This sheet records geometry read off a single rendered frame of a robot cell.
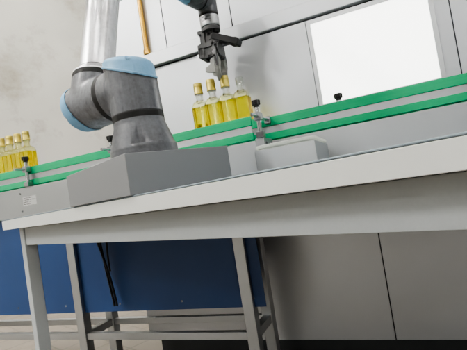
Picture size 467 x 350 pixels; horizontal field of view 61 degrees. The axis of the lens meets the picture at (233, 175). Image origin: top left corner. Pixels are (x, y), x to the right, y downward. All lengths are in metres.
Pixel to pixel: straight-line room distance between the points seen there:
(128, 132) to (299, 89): 0.86
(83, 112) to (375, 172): 0.72
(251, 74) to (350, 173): 1.21
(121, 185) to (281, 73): 0.95
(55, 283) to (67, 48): 3.58
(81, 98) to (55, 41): 4.06
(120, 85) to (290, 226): 0.51
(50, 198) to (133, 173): 1.04
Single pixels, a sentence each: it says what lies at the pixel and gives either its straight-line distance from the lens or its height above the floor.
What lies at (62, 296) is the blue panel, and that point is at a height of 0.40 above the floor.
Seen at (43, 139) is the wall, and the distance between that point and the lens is 4.62.
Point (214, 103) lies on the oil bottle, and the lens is 1.50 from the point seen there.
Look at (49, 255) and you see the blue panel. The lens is 1.87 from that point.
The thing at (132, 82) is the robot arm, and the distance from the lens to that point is 0.89.
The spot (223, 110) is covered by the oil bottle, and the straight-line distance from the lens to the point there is 1.48.
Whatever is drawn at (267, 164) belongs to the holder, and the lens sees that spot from 1.09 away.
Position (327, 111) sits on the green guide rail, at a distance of 1.36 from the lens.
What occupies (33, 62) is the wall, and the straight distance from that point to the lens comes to 4.84.
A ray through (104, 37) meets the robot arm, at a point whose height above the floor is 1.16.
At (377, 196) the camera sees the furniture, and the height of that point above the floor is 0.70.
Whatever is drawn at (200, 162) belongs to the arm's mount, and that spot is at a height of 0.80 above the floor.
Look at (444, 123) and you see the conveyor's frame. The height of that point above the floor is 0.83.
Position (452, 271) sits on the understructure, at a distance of 1.58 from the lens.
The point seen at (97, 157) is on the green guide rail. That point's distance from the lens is 1.65.
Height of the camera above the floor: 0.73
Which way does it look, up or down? 2 degrees up
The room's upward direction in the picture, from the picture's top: 9 degrees counter-clockwise
